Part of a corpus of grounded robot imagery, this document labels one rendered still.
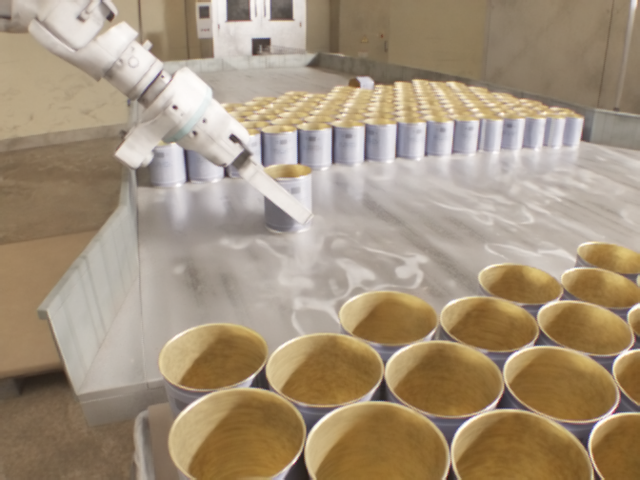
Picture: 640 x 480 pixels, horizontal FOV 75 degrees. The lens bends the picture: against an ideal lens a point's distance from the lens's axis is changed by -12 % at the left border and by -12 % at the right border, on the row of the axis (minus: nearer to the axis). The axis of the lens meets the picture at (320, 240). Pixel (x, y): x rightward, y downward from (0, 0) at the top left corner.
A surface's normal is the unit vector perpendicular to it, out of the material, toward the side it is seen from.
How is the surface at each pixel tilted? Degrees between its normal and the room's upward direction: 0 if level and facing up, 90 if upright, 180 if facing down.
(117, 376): 0
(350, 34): 90
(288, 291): 0
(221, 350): 88
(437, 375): 88
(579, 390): 90
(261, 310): 0
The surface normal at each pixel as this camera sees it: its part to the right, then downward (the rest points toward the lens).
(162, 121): -0.04, 0.73
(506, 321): -0.70, 0.29
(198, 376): 0.61, 0.32
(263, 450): -0.22, 0.40
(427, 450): -0.87, 0.20
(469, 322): 0.02, 0.40
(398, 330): -0.45, 0.37
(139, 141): 0.22, 0.54
